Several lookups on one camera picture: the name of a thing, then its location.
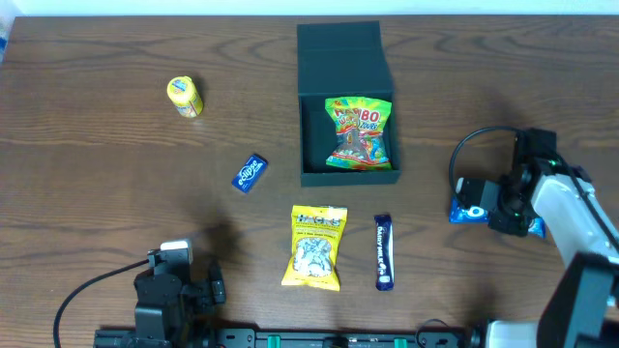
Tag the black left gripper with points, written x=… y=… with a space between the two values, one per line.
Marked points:
x=215 y=289

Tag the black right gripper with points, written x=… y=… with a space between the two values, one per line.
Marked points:
x=503 y=220

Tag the blue Oreo cookie pack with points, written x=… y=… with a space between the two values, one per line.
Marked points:
x=476 y=215

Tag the yellow Hacks candy bag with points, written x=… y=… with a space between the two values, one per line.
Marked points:
x=316 y=235

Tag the green Haribo gummy bag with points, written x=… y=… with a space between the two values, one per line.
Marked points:
x=359 y=124

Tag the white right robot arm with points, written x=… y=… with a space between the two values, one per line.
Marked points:
x=543 y=185

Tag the blue Eclipse mint tin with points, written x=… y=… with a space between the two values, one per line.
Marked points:
x=249 y=173

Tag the purple Dairy Milk bar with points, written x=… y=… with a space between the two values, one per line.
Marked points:
x=385 y=268

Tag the yellow gum bottle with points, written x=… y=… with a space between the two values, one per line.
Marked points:
x=184 y=95

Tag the dark green open box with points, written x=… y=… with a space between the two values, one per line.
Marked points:
x=341 y=60

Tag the black mounting rail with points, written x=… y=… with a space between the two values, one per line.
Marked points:
x=429 y=337

